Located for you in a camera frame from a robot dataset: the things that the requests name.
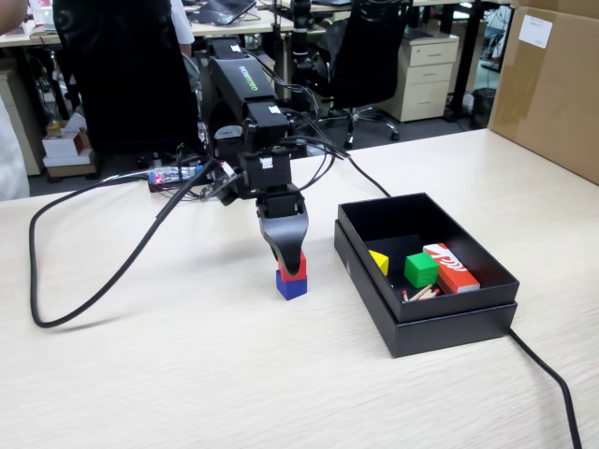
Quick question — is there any cream three-drawer cabinet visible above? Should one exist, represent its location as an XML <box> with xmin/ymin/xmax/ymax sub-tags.
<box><xmin>381</xmin><ymin>35</ymin><xmax>460</xmax><ymax>123</ymax></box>

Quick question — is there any large brown cardboard box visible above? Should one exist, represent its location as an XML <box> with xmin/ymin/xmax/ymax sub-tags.
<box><xmin>487</xmin><ymin>0</ymin><xmax>599</xmax><ymax>186</ymax></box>

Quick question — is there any tall black mesh office chair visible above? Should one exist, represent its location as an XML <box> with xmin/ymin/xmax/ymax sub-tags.
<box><xmin>52</xmin><ymin>0</ymin><xmax>202</xmax><ymax>155</ymax></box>

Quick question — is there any yellow wedge block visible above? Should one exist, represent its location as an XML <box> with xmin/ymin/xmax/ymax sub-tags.
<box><xmin>368</xmin><ymin>249</ymin><xmax>390</xmax><ymax>277</ymax></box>

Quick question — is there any cream office desk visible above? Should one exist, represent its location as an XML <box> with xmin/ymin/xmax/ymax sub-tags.
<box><xmin>0</xmin><ymin>8</ymin><xmax>329</xmax><ymax>48</ymax></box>

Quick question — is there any red cube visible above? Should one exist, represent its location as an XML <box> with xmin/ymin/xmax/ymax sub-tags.
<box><xmin>276</xmin><ymin>250</ymin><xmax>309</xmax><ymax>282</ymax></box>

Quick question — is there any black cardboard box tray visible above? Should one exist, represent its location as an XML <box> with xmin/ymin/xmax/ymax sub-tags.
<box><xmin>337</xmin><ymin>191</ymin><xmax>521</xmax><ymax>324</ymax></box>

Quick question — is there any cream drawer cabinet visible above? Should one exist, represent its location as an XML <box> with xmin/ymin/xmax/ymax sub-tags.
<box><xmin>0</xmin><ymin>69</ymin><xmax>46</xmax><ymax>179</ymax></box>

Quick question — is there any black cardboard box lid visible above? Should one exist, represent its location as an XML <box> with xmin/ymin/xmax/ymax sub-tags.
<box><xmin>333</xmin><ymin>219</ymin><xmax>519</xmax><ymax>359</ymax></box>

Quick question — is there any red white matchbox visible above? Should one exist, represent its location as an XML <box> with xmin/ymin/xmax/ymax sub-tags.
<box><xmin>422</xmin><ymin>242</ymin><xmax>482</xmax><ymax>295</ymax></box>

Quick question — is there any black waste bin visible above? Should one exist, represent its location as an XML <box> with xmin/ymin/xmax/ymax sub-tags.
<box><xmin>470</xmin><ymin>87</ymin><xmax>497</xmax><ymax>131</ymax></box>

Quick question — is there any black laptop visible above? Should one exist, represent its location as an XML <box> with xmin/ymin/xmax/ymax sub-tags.
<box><xmin>189</xmin><ymin>0</ymin><xmax>258</xmax><ymax>26</ymax></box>

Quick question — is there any green cube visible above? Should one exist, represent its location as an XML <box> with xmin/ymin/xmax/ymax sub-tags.
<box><xmin>403</xmin><ymin>253</ymin><xmax>440</xmax><ymax>289</ymax></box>

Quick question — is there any black power cable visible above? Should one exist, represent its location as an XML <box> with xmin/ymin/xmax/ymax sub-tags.
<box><xmin>327</xmin><ymin>150</ymin><xmax>584</xmax><ymax>449</ymax></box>

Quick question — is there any white cardboard floor box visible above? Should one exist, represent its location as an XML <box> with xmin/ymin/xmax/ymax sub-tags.
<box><xmin>41</xmin><ymin>120</ymin><xmax>95</xmax><ymax>179</ymax></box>

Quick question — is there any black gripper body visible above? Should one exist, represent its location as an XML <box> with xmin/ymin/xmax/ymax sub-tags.
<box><xmin>238</xmin><ymin>149</ymin><xmax>308</xmax><ymax>222</ymax></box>

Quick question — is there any person in white shirt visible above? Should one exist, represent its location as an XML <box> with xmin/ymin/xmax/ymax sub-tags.
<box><xmin>168</xmin><ymin>0</ymin><xmax>196</xmax><ymax>57</ymax></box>
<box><xmin>0</xmin><ymin>93</ymin><xmax>32</xmax><ymax>202</ymax></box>

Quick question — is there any blue cube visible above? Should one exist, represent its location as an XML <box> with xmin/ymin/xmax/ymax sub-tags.
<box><xmin>274</xmin><ymin>269</ymin><xmax>309</xmax><ymax>301</ymax></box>

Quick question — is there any controller board with red light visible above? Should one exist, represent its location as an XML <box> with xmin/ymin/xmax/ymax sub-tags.
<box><xmin>147</xmin><ymin>165</ymin><xmax>205</xmax><ymax>194</ymax></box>

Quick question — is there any curved black gripper finger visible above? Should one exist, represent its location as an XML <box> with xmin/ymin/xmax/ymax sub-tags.
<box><xmin>259</xmin><ymin>215</ymin><xmax>311</xmax><ymax>281</ymax></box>

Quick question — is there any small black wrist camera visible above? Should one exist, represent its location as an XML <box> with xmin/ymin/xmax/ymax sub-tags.
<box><xmin>199</xmin><ymin>161</ymin><xmax>245</xmax><ymax>207</ymax></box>

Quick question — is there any black legged office desk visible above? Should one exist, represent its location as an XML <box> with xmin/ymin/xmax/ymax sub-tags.
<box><xmin>280</xmin><ymin>0</ymin><xmax>514</xmax><ymax>123</ymax></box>

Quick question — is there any thick black sleeved cable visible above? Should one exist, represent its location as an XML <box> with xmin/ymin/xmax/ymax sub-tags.
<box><xmin>28</xmin><ymin>158</ymin><xmax>219</xmax><ymax>329</ymax></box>

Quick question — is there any bare person forearm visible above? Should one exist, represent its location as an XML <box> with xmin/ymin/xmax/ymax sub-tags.
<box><xmin>0</xmin><ymin>0</ymin><xmax>29</xmax><ymax>36</ymax></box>

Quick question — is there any black swivel office chair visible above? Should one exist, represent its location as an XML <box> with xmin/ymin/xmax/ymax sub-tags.
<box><xmin>311</xmin><ymin>0</ymin><xmax>414</xmax><ymax>150</ymax></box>

